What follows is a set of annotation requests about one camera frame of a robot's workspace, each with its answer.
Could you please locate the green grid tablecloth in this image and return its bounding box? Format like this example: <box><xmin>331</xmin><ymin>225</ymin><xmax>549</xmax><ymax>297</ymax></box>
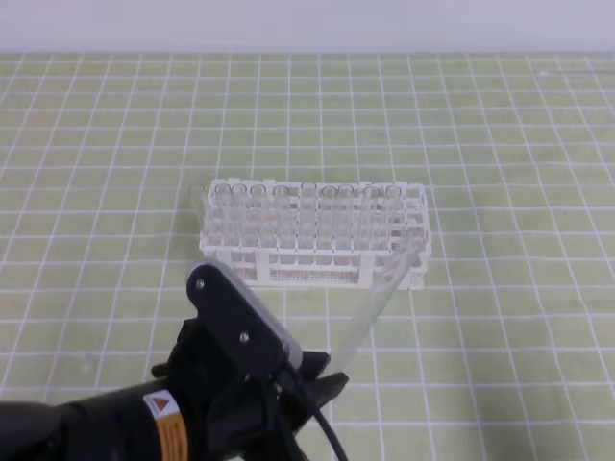
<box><xmin>1</xmin><ymin>54</ymin><xmax>614</xmax><ymax>460</ymax></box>

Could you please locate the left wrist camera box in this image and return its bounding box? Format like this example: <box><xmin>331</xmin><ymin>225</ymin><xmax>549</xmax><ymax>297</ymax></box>
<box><xmin>186</xmin><ymin>259</ymin><xmax>303</xmax><ymax>378</ymax></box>

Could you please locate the clear glass test tube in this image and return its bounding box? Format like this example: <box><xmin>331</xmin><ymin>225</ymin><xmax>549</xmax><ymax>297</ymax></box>
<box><xmin>326</xmin><ymin>234</ymin><xmax>425</xmax><ymax>374</ymax></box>

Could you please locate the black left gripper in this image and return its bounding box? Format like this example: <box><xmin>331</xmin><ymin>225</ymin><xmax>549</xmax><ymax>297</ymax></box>
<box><xmin>152</xmin><ymin>318</ymin><xmax>349</xmax><ymax>460</ymax></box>

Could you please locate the white plastic test tube rack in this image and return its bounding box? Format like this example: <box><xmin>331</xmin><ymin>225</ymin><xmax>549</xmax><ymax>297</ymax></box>
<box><xmin>188</xmin><ymin>178</ymin><xmax>431</xmax><ymax>290</ymax></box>

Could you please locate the black left camera cable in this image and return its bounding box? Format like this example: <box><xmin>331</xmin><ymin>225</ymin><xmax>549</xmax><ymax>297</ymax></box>
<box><xmin>278</xmin><ymin>364</ymin><xmax>352</xmax><ymax>461</ymax></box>

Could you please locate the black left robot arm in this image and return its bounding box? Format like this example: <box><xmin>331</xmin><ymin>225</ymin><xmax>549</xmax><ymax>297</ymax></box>
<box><xmin>1</xmin><ymin>319</ymin><xmax>348</xmax><ymax>460</ymax></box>

